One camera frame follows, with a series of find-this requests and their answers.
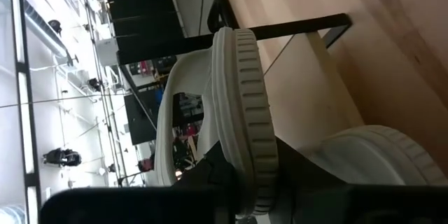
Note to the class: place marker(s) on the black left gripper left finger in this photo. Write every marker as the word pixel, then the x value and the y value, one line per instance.
pixel 217 175

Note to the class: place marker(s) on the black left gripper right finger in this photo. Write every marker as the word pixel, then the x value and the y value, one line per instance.
pixel 290 171

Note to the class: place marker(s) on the light grey slide sandal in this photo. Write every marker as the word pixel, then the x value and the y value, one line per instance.
pixel 245 94
pixel 367 157

